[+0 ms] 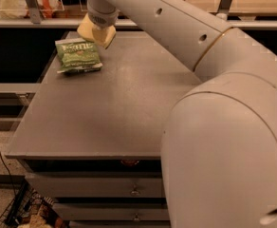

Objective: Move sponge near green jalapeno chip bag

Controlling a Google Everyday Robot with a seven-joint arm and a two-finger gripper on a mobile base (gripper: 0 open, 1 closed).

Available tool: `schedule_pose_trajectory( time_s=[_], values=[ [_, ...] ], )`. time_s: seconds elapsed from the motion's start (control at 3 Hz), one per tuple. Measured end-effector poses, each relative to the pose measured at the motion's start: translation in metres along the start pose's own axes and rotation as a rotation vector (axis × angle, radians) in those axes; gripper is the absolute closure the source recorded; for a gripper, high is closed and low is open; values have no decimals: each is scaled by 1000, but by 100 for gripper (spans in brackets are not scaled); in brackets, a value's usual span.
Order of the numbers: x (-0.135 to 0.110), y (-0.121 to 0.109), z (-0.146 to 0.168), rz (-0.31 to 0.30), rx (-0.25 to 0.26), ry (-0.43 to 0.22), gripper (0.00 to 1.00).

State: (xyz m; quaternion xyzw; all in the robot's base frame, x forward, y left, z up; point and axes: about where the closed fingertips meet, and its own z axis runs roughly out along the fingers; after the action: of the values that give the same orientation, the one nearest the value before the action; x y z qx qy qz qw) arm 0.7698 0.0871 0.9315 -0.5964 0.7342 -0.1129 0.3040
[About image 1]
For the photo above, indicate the white gripper with vent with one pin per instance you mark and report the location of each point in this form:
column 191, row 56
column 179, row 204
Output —
column 102, row 18

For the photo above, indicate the yellow wavy sponge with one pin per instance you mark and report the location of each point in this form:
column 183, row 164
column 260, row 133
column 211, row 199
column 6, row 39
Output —
column 85, row 29

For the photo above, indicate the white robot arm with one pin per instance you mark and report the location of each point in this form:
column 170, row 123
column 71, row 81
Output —
column 219, row 145

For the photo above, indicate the green jalapeno chip bag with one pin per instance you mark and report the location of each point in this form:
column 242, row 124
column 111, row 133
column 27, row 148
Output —
column 77, row 55

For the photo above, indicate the white plastic bag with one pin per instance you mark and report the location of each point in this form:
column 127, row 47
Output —
column 15, row 9

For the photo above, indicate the grey drawer cabinet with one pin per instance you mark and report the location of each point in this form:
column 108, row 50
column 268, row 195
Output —
column 91, row 141

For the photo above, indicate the clear plastic water bottle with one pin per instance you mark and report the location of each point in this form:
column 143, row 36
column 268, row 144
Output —
column 222, row 16

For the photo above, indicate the black wire basket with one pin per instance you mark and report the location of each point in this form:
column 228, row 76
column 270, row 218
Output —
column 31, row 210

